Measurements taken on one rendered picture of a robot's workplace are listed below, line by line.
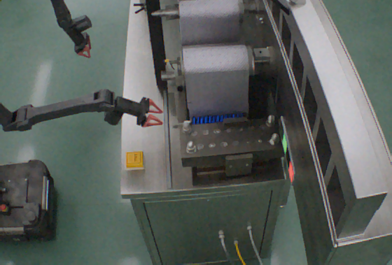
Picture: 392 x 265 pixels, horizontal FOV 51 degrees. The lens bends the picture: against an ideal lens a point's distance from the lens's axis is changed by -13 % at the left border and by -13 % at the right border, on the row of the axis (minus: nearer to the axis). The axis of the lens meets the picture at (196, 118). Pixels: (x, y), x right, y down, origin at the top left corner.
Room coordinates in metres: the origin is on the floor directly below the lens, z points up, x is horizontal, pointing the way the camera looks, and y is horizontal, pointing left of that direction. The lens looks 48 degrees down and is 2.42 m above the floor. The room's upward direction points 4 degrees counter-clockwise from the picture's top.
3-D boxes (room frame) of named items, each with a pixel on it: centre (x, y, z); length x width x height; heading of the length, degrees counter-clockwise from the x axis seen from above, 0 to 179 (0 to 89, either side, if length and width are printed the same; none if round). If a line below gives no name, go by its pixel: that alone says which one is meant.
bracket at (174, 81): (1.35, 0.07, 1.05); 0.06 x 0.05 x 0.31; 91
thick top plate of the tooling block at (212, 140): (1.14, -0.13, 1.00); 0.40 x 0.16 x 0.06; 91
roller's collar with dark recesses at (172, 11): (1.57, 0.06, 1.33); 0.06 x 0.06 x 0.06; 1
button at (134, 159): (1.15, 0.26, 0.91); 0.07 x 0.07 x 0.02; 1
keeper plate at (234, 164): (1.05, -0.15, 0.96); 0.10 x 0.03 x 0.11; 91
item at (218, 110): (1.26, -0.09, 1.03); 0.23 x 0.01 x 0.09; 91
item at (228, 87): (1.26, -0.09, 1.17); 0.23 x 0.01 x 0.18; 91
